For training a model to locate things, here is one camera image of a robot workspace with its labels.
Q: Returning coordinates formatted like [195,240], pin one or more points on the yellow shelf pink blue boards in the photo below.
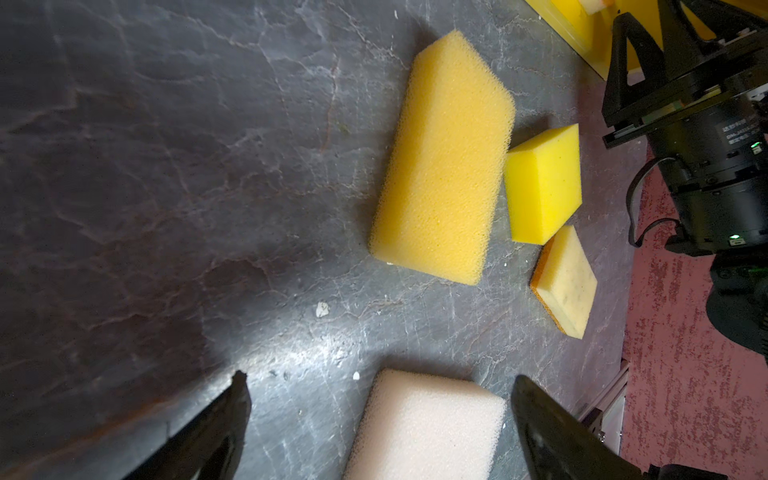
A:
[591,35]

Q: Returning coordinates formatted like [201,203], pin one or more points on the orange sponge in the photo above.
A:
[592,7]

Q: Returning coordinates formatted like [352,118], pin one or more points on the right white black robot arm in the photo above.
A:
[737,302]

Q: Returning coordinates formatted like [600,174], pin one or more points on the bright yellow sponge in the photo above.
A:
[543,184]

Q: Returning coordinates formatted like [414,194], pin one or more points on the pale pink sponge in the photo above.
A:
[420,426]

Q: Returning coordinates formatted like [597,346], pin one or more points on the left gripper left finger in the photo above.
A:
[210,446]

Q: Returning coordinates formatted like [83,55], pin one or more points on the dark yellow sponge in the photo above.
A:
[443,178]

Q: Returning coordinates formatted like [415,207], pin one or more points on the tan yellow sponge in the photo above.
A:
[564,282]

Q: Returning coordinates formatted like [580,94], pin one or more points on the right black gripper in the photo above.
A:
[702,120]

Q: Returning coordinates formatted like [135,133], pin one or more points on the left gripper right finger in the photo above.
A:
[555,444]

